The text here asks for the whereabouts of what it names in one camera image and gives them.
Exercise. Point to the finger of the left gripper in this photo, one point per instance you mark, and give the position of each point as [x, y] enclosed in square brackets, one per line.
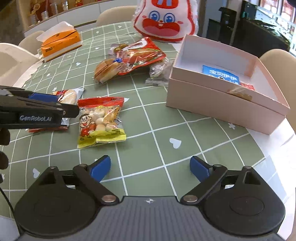
[43, 97]

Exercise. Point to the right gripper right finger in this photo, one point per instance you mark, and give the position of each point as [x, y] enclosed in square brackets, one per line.
[209, 177]

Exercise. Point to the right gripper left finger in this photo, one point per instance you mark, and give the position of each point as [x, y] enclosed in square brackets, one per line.
[90, 176]

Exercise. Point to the yellow red ball snack bag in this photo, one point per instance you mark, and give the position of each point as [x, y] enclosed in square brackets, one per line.
[99, 121]

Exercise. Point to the packaged round bread bun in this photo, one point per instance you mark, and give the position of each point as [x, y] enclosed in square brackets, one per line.
[107, 69]

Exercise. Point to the purple packet green olives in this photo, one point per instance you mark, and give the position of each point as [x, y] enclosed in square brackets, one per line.
[114, 48]

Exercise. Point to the blue seaweed snack packet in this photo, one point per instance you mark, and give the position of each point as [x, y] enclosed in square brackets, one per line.
[221, 74]

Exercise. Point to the red roast chicken packet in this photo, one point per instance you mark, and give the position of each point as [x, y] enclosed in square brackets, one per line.
[141, 53]

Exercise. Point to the clear packet beige biscuits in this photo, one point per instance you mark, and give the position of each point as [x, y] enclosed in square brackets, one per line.
[159, 73]

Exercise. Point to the small clear candy packet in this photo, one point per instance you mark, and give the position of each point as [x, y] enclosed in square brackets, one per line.
[240, 91]

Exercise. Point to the beige chair far left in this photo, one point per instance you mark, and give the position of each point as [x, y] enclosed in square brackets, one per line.
[30, 43]

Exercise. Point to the beige chair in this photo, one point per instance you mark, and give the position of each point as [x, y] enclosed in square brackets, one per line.
[30, 43]
[282, 66]
[116, 15]

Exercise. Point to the orange tissue box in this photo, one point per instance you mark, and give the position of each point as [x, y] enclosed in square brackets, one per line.
[58, 40]

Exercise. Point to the green checked tablecloth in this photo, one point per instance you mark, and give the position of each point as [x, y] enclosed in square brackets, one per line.
[154, 159]

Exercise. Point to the wooden display shelf unit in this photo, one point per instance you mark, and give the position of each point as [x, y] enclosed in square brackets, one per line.
[81, 17]

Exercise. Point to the pink cardboard box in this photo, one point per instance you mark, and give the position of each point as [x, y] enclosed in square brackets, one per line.
[191, 90]

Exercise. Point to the beige chair far middle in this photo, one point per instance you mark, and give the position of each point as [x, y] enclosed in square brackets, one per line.
[116, 15]

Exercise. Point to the beige chair right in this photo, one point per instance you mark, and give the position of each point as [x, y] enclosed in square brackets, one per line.
[282, 66]

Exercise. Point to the red white rabbit plush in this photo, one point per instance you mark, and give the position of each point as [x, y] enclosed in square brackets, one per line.
[166, 20]

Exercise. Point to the black aquarium cabinet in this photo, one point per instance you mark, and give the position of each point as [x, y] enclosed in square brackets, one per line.
[248, 34]

